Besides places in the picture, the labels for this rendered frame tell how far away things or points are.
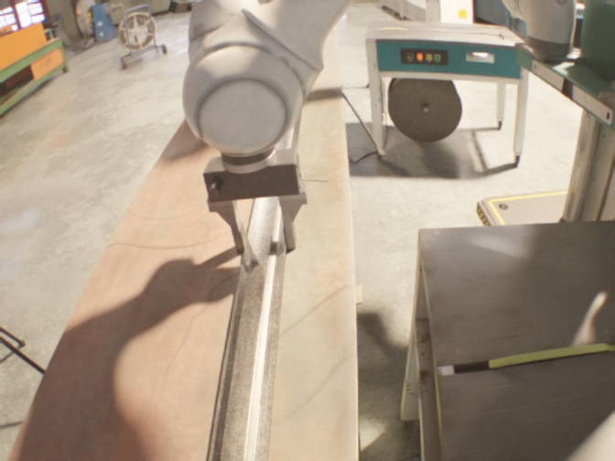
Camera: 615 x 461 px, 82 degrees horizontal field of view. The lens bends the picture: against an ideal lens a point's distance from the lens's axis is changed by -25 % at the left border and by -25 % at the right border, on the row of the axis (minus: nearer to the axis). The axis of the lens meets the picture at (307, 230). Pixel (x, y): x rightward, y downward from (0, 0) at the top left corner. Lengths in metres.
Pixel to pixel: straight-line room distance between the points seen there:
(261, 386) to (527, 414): 0.35
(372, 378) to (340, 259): 0.86
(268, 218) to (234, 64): 0.42
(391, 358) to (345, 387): 1.03
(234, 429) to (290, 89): 0.34
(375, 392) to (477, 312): 0.82
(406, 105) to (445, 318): 2.03
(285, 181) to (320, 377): 0.26
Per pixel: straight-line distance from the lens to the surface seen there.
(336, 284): 0.64
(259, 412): 0.51
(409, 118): 2.64
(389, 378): 1.50
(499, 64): 2.41
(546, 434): 0.60
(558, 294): 0.76
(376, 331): 1.62
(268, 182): 0.63
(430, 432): 0.78
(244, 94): 0.35
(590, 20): 1.41
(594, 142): 1.52
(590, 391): 0.66
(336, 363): 0.55
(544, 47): 1.39
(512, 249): 0.82
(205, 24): 0.53
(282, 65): 0.37
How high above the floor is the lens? 1.24
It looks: 37 degrees down
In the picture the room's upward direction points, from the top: 8 degrees counter-clockwise
